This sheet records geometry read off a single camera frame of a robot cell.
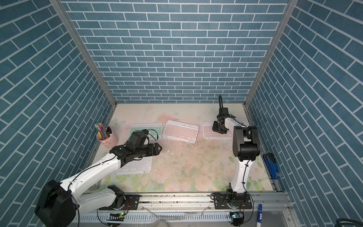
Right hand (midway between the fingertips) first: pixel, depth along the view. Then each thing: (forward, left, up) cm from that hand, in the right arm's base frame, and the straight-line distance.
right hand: (217, 129), depth 104 cm
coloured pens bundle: (-17, +74, +15) cm, 77 cm away
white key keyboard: (-31, +47, 0) cm, 56 cm away
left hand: (-25, +36, +10) cm, 45 cm away
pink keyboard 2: (-3, +6, 0) cm, 7 cm away
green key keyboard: (-20, +38, +23) cm, 49 cm away
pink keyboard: (-4, +27, +1) cm, 27 cm away
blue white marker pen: (-51, -18, +1) cm, 54 cm away
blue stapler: (-24, -33, -1) cm, 41 cm away
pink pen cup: (-20, +70, +7) cm, 73 cm away
